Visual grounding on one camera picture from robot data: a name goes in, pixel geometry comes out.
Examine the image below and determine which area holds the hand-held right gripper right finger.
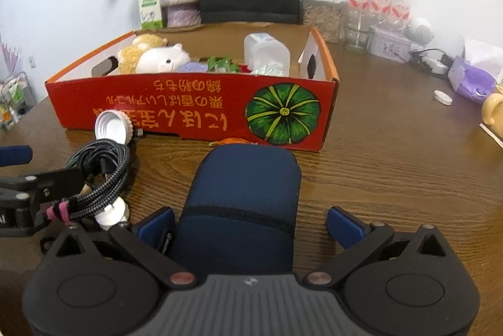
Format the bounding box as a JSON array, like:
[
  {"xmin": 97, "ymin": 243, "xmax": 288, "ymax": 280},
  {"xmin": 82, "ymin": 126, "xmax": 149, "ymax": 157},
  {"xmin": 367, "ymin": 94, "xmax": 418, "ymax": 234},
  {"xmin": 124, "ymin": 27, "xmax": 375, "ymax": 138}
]
[{"xmin": 302, "ymin": 205, "xmax": 449, "ymax": 287}]

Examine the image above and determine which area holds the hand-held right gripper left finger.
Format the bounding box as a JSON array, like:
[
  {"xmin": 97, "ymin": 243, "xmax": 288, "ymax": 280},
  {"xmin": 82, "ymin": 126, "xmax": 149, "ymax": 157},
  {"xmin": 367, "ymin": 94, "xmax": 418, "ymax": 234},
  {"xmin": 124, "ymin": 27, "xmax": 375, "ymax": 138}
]
[{"xmin": 51, "ymin": 207, "xmax": 199, "ymax": 289}]

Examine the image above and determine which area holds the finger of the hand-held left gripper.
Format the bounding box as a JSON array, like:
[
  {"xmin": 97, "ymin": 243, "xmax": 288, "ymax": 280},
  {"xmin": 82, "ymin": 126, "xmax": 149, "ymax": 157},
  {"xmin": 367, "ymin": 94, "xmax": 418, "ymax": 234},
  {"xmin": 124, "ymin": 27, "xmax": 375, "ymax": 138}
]
[
  {"xmin": 0, "ymin": 168, "xmax": 85, "ymax": 230},
  {"xmin": 0, "ymin": 145, "xmax": 33, "ymax": 167}
]

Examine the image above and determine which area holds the black braided cable bundle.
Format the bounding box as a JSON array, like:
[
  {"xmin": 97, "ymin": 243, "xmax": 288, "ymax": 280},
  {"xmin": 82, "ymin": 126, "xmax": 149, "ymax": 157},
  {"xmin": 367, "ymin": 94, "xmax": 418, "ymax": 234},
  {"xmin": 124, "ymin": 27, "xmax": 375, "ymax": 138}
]
[{"xmin": 39, "ymin": 138, "xmax": 136, "ymax": 254}]

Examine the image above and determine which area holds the navy blue fabric pouch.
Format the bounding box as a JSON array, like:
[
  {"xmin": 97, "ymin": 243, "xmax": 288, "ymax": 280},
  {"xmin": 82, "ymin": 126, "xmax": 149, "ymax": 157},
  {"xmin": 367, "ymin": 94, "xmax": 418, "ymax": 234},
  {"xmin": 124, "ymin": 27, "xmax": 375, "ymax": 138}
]
[{"xmin": 173, "ymin": 144, "xmax": 302, "ymax": 276}]

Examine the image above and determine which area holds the orange red cardboard box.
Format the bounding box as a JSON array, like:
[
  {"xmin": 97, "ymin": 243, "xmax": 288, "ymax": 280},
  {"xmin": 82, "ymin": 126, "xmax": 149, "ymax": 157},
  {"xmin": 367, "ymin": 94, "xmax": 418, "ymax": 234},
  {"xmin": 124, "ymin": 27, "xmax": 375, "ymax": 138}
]
[{"xmin": 44, "ymin": 25, "xmax": 339, "ymax": 153}]

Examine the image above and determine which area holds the wooden desktop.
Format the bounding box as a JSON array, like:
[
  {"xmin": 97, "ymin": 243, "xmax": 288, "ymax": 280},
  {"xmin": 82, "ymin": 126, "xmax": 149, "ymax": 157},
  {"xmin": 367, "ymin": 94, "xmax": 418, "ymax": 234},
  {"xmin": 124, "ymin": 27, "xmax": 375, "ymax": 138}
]
[{"xmin": 0, "ymin": 19, "xmax": 503, "ymax": 336}]

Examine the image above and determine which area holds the white ridged lid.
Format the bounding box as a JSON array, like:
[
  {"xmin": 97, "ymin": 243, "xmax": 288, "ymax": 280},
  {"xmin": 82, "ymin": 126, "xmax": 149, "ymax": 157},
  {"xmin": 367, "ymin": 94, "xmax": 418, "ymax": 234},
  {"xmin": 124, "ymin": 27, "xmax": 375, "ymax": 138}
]
[{"xmin": 95, "ymin": 110, "xmax": 136, "ymax": 144}]

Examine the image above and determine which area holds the orange knitted item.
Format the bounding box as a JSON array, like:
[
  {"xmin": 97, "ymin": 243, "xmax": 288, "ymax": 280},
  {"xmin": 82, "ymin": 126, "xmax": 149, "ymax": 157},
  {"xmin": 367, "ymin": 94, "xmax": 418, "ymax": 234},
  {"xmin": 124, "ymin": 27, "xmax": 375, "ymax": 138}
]
[{"xmin": 208, "ymin": 137, "xmax": 260, "ymax": 147}]

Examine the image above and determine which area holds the yellow white plush sheep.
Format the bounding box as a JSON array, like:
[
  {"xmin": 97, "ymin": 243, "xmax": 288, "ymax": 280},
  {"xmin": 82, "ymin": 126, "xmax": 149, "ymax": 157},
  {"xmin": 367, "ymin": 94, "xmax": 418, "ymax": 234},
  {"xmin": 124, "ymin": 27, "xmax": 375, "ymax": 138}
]
[{"xmin": 117, "ymin": 33, "xmax": 192, "ymax": 75}]

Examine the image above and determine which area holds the purple packet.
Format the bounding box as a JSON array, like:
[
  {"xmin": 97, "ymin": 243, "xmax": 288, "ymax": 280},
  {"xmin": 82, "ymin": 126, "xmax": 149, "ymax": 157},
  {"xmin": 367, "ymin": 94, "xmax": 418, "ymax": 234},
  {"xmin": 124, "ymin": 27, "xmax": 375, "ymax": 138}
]
[{"xmin": 177, "ymin": 61, "xmax": 210, "ymax": 73}]

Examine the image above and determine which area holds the white stick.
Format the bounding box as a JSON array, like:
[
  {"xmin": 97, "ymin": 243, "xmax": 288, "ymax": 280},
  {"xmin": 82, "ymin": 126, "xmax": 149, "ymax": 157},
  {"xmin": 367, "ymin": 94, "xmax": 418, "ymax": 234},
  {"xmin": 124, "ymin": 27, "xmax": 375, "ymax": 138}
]
[{"xmin": 479, "ymin": 124, "xmax": 503, "ymax": 148}]

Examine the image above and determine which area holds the pale green crinkled packet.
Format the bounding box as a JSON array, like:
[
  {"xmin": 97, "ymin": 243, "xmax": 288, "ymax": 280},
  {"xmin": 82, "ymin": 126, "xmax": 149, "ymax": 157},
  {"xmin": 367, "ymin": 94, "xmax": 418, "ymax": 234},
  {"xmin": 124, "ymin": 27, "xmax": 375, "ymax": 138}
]
[{"xmin": 251, "ymin": 63, "xmax": 285, "ymax": 76}]

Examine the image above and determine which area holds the red flower with green leaves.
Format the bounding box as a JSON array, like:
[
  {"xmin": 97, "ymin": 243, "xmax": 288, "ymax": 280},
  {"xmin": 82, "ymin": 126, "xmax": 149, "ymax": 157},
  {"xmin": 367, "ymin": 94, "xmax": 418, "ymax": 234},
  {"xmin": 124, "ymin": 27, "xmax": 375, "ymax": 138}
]
[{"xmin": 206, "ymin": 56, "xmax": 252, "ymax": 74}]

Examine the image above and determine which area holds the white charger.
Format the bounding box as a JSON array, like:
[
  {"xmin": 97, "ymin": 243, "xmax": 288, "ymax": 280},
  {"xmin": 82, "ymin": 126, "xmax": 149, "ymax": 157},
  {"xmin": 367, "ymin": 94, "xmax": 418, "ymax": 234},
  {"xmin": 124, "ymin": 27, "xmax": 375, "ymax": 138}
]
[{"xmin": 422, "ymin": 55, "xmax": 452, "ymax": 76}]

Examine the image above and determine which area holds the white printed tin box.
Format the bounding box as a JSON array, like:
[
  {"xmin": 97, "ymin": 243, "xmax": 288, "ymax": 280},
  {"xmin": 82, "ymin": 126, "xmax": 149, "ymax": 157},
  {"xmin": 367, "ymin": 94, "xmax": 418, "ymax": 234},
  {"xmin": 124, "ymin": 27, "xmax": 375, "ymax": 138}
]
[{"xmin": 369, "ymin": 27, "xmax": 413, "ymax": 63}]

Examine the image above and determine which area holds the clear glass cup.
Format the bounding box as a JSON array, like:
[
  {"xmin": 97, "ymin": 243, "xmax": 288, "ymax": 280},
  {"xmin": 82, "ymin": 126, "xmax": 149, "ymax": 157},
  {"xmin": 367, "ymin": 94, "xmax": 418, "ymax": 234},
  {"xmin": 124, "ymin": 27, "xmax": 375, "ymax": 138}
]
[{"xmin": 343, "ymin": 25, "xmax": 374, "ymax": 53}]

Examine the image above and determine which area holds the yellow mug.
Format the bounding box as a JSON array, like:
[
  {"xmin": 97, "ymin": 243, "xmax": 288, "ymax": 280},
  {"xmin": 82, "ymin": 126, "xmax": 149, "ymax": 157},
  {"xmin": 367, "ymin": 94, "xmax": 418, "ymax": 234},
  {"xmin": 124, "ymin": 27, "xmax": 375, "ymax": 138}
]
[{"xmin": 481, "ymin": 84, "xmax": 503, "ymax": 132}]

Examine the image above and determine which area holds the purple tissue pack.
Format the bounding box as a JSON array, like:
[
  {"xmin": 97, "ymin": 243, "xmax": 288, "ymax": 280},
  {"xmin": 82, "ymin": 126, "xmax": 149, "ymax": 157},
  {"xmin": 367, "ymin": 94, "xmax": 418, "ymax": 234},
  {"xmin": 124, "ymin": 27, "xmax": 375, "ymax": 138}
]
[{"xmin": 448, "ymin": 38, "xmax": 503, "ymax": 104}]

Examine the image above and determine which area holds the translucent white plastic container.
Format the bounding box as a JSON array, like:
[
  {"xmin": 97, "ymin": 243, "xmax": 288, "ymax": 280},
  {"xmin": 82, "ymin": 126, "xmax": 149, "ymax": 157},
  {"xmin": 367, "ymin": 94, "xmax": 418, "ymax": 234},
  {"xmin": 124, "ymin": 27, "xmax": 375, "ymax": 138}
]
[{"xmin": 244, "ymin": 32, "xmax": 291, "ymax": 76}]

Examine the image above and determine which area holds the clear seed storage container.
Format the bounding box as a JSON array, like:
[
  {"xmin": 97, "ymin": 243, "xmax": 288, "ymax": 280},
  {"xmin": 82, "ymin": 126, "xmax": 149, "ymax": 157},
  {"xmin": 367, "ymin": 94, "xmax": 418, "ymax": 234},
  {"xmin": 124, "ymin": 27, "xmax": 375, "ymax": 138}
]
[{"xmin": 302, "ymin": 0, "xmax": 346, "ymax": 43}]

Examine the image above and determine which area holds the white round device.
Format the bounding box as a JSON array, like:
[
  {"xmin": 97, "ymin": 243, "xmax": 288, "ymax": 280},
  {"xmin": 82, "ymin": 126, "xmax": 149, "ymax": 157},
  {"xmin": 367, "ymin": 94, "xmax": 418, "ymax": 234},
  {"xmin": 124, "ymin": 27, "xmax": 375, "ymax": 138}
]
[{"xmin": 406, "ymin": 17, "xmax": 435, "ymax": 45}]

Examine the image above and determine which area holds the black charger cable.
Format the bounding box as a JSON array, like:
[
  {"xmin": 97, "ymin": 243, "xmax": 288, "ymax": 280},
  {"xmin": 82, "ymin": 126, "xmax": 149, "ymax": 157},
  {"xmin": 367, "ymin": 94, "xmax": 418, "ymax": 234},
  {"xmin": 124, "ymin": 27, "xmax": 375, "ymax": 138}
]
[{"xmin": 409, "ymin": 47, "xmax": 464, "ymax": 64}]

